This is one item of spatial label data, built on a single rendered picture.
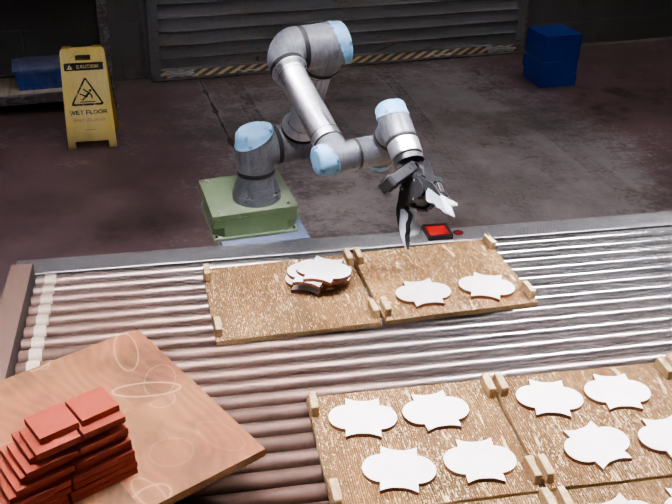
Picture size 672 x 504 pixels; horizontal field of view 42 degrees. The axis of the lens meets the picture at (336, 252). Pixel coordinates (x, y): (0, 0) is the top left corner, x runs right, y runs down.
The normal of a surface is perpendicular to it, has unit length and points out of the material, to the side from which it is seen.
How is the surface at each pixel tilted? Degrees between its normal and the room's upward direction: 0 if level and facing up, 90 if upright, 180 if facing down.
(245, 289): 0
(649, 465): 0
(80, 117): 78
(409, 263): 0
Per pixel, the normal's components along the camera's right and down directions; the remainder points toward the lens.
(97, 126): 0.22, 0.29
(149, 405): 0.01, -0.87
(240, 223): 0.29, 0.47
